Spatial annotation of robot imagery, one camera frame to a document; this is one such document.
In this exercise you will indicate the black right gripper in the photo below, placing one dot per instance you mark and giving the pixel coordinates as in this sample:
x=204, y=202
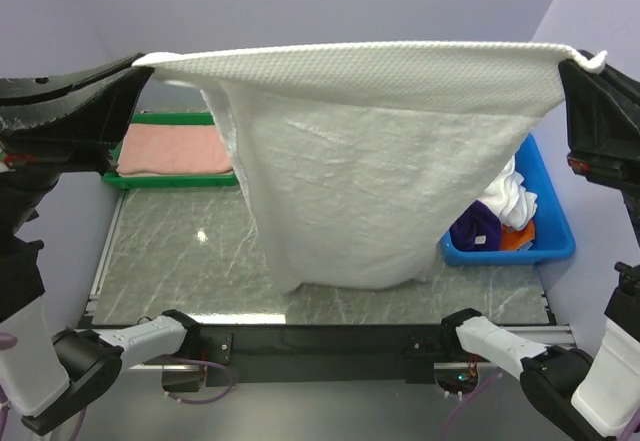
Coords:
x=603, y=118

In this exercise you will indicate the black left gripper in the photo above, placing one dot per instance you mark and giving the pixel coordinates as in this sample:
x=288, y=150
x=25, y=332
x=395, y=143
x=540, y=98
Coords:
x=68, y=117

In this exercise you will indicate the pink towel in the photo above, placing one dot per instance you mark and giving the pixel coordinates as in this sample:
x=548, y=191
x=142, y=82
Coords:
x=164, y=150

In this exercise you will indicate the large white waffle towel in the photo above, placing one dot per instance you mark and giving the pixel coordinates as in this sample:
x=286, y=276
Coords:
x=354, y=159

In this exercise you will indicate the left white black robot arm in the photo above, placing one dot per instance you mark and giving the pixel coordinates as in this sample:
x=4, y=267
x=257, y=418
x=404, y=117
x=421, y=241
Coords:
x=49, y=378

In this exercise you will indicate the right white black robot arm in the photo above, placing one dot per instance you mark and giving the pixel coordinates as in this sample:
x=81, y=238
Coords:
x=586, y=397

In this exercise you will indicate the green plastic tray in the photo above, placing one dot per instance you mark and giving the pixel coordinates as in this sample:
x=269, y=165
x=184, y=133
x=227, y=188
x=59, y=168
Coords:
x=184, y=181

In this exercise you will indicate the white crumpled towel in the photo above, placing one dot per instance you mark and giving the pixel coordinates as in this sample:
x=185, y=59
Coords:
x=508, y=199

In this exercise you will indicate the blue plastic bin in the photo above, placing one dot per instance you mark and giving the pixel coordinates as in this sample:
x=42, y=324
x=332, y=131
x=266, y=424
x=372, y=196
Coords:
x=553, y=236

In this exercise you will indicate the orange towel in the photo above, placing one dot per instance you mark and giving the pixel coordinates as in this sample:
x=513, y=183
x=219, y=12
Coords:
x=517, y=240

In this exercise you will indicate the purple towel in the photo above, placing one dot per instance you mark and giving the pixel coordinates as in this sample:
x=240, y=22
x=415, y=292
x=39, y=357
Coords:
x=477, y=229

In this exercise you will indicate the aluminium frame rail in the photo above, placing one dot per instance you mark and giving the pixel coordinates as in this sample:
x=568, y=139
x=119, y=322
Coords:
x=540, y=341

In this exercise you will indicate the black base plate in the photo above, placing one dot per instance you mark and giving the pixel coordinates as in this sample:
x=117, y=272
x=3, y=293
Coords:
x=324, y=353

